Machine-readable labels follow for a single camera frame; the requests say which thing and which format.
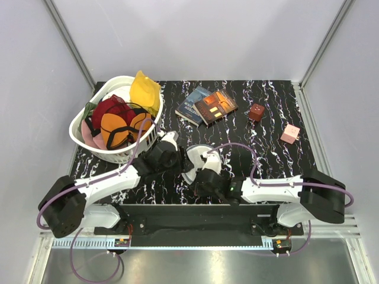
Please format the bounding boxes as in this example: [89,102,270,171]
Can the white mesh laundry bag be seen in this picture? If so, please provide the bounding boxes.
[182,144,219,185]

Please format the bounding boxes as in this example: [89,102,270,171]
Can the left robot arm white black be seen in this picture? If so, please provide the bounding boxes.
[37,141,194,238]

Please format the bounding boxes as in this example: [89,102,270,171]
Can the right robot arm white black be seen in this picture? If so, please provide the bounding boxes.
[191,169,348,235]

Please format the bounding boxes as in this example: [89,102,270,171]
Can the orange black bra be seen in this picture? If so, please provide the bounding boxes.
[101,108,155,150]

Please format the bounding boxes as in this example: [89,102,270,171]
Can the yellow bra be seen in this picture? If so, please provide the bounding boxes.
[130,70,160,112]

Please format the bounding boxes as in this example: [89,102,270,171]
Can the dark red bra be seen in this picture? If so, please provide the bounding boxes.
[91,98,134,131]

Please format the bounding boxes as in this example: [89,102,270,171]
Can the white plastic laundry basket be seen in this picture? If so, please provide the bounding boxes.
[69,76,164,164]

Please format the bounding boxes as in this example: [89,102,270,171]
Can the blue paperback book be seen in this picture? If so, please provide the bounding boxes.
[175,86,211,127]

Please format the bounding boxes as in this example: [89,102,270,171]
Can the orange dark paperback book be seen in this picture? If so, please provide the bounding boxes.
[193,89,238,126]

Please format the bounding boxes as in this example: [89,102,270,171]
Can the pink garment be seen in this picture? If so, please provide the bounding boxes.
[81,120,107,150]

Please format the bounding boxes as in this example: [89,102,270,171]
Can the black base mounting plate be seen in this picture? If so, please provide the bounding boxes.
[94,205,304,249]

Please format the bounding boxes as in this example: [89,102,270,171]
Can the dark red cube adapter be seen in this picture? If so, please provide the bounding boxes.
[249,104,265,122]

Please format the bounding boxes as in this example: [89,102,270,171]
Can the pink cube adapter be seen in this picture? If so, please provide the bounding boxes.
[280,124,300,144]

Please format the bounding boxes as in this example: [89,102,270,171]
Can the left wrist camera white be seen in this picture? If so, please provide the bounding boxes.
[161,131,178,150]

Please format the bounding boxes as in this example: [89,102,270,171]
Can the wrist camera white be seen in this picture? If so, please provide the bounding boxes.
[161,131,178,150]
[201,151,221,175]

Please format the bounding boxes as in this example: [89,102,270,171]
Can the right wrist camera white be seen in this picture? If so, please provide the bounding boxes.
[201,151,221,175]

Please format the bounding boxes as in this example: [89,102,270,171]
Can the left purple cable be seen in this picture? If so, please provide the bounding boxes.
[36,118,163,282]

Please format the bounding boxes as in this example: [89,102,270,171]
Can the green garment strap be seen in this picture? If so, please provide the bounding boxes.
[83,101,96,122]

